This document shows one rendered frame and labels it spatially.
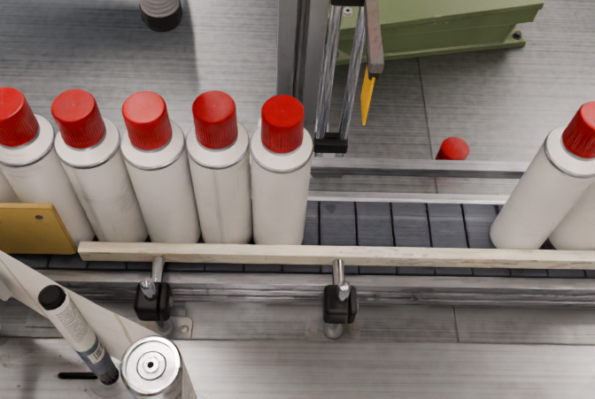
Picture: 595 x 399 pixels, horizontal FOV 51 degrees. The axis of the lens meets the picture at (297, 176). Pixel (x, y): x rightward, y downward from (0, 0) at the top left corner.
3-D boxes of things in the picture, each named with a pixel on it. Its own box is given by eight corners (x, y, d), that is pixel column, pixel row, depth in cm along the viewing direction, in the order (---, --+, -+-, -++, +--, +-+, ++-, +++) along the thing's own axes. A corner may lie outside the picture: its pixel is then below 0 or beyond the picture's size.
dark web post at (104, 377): (98, 386, 56) (33, 307, 40) (101, 365, 57) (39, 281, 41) (118, 386, 56) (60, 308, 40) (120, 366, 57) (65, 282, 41)
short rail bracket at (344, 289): (318, 345, 64) (328, 301, 54) (317, 317, 65) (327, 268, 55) (350, 346, 64) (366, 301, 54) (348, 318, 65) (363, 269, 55)
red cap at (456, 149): (429, 156, 77) (436, 140, 74) (454, 148, 78) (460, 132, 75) (443, 178, 76) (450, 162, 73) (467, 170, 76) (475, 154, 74)
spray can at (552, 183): (492, 261, 64) (575, 142, 47) (484, 216, 67) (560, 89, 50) (543, 262, 64) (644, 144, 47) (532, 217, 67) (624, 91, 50)
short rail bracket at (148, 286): (148, 343, 63) (126, 297, 53) (155, 285, 67) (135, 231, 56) (180, 343, 63) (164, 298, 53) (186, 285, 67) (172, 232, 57)
